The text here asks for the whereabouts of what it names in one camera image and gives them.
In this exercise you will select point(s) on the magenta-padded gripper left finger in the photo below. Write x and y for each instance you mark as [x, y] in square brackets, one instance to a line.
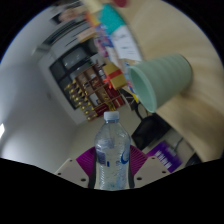
[71, 171]

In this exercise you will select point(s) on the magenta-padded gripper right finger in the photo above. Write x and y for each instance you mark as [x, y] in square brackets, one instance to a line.
[151, 170]

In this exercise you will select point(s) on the clear plastic water bottle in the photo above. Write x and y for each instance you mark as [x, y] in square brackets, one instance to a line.
[112, 153]

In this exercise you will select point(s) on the black mesh chair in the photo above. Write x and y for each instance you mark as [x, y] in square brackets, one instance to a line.
[194, 160]

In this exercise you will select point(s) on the red shelf unit with trophies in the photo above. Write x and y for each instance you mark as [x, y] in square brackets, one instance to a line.
[93, 93]

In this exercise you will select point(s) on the ceiling tube light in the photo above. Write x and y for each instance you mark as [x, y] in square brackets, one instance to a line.
[1, 130]

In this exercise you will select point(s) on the pale green ribbed cup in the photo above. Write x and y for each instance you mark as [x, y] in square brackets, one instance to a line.
[166, 80]

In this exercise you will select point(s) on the yellow gift box red ribbon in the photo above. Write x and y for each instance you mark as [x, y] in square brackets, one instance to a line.
[115, 76]

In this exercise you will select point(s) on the black framed glass door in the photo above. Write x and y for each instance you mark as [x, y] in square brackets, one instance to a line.
[71, 61]

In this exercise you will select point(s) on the white printed paper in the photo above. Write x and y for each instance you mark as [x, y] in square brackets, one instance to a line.
[126, 43]

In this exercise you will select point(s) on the teal book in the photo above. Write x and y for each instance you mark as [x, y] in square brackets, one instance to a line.
[111, 18]

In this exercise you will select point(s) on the large yellow envelope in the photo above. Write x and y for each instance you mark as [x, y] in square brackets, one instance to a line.
[92, 5]

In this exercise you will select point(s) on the flat round red coaster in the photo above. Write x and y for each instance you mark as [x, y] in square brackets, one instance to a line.
[120, 2]

